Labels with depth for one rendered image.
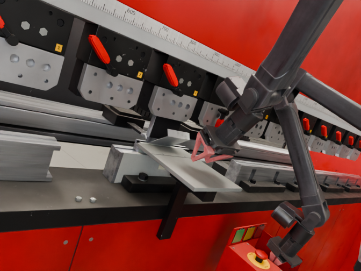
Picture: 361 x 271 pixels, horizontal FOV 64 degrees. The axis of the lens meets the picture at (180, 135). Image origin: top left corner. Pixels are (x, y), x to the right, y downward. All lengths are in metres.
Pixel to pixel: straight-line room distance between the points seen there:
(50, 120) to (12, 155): 0.30
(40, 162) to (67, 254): 0.22
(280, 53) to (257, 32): 0.43
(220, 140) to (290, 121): 0.32
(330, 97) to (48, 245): 0.81
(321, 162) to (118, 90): 2.39
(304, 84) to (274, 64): 0.36
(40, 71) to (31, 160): 0.20
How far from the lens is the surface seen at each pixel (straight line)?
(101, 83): 0.70
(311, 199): 0.94
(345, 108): 0.92
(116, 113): 1.02
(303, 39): 0.56
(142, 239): 0.84
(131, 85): 0.73
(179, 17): 0.79
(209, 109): 0.91
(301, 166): 0.94
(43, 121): 0.99
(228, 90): 0.69
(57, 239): 0.71
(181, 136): 0.83
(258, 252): 0.95
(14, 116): 0.97
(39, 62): 0.65
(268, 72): 0.59
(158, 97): 0.78
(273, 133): 1.24
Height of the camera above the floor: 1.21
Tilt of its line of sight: 11 degrees down
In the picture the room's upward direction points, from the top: 20 degrees clockwise
